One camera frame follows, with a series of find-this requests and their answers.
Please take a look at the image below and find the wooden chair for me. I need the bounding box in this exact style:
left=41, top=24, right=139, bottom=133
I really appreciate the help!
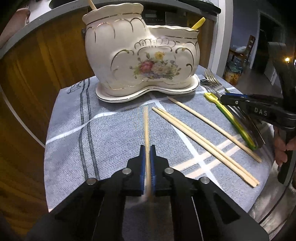
left=229, top=35, right=256, bottom=68

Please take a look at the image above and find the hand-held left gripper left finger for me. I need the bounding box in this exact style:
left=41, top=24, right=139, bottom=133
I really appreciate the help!
left=54, top=145, right=147, bottom=241

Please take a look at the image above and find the green plastic spoon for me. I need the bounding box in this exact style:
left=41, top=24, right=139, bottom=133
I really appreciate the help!
left=217, top=102, right=258, bottom=151

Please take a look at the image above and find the blue-grey striped cloth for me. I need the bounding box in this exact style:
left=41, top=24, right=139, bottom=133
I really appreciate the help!
left=44, top=67, right=273, bottom=241

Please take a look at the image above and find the person's right hand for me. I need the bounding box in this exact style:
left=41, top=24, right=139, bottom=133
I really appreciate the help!
left=273, top=127, right=296, bottom=167

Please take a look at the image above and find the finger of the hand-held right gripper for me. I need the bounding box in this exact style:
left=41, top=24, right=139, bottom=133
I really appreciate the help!
left=228, top=93, right=281, bottom=100
left=220, top=95, right=284, bottom=121

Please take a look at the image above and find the white fleece cover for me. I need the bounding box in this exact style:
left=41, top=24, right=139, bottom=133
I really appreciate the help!
left=248, top=160, right=296, bottom=234

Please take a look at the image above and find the floral ceramic utensil holder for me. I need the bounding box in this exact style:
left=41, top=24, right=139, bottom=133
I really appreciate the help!
left=83, top=3, right=200, bottom=96

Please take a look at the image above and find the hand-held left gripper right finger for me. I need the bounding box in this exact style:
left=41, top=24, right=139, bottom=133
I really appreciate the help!
left=150, top=145, right=240, bottom=241

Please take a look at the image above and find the gold-rimmed ceramic tray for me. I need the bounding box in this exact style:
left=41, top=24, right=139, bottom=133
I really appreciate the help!
left=95, top=74, right=200, bottom=103

